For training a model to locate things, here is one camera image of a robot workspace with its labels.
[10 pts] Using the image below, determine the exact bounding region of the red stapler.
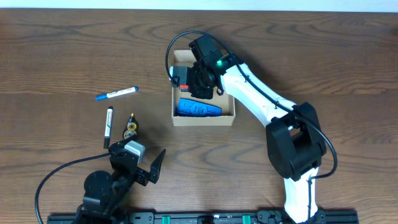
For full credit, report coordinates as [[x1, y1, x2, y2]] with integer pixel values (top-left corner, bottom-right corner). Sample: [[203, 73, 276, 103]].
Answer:
[[179, 84, 189, 92]]

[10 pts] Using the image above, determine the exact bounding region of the blue plastic tool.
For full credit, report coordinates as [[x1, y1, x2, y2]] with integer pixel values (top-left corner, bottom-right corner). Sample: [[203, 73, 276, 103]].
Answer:
[[177, 98, 222, 117]]

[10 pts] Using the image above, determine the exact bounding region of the black gold tape dispenser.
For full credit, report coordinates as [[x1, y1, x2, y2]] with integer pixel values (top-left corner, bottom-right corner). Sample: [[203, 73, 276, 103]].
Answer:
[[123, 113, 139, 139]]

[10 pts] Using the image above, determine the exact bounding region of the cardboard box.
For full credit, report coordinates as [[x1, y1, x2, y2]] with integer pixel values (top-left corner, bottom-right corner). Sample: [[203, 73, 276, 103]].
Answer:
[[170, 50, 236, 126]]

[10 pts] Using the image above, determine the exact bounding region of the black whiteboard marker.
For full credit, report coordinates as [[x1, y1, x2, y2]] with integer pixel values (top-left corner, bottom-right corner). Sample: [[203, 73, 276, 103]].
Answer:
[[103, 106, 113, 149]]

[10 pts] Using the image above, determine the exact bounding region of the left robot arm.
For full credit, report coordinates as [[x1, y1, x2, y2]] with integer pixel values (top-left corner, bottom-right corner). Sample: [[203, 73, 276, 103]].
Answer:
[[74, 137, 166, 223]]

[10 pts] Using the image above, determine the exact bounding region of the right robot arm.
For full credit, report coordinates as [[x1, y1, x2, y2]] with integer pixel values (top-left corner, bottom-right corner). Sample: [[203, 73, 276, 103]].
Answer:
[[187, 34, 329, 223]]

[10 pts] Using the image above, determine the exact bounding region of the blue whiteboard marker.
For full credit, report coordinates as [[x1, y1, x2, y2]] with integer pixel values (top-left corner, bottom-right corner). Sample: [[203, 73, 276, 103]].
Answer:
[[95, 86, 139, 101]]

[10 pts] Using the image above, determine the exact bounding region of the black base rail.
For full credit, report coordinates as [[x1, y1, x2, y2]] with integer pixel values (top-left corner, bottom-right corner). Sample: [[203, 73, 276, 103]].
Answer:
[[46, 210, 359, 224]]

